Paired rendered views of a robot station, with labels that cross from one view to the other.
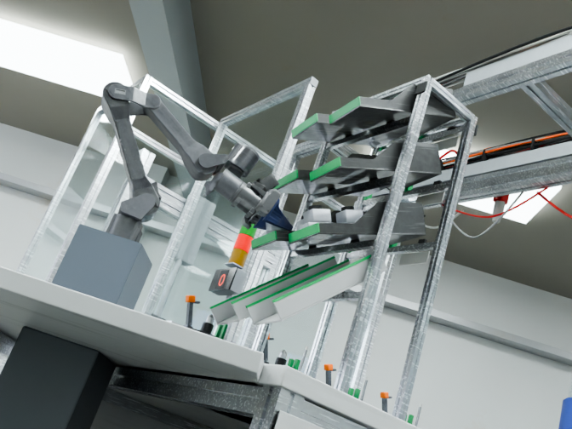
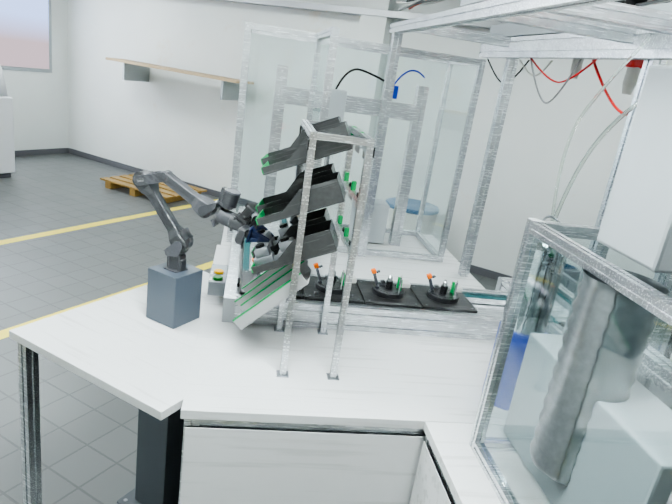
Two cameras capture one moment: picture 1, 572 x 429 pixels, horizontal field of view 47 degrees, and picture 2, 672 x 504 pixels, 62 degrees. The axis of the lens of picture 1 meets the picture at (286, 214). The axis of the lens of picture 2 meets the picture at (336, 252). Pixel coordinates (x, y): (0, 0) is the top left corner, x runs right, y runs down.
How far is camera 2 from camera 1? 147 cm
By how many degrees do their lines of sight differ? 45
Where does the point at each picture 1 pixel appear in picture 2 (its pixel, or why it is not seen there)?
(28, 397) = not seen: hidden behind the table
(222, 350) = (147, 408)
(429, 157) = (331, 192)
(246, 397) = not seen: hidden behind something
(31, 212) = (306, 25)
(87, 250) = (155, 283)
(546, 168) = (591, 41)
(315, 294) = (258, 311)
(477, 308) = not seen: outside the picture
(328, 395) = (212, 415)
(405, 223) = (318, 248)
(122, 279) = (173, 299)
